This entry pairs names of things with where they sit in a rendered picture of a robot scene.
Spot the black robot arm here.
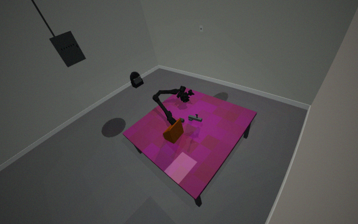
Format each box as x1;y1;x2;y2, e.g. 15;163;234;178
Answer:
153;86;189;125

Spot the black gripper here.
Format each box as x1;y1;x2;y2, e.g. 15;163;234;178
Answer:
180;90;194;101

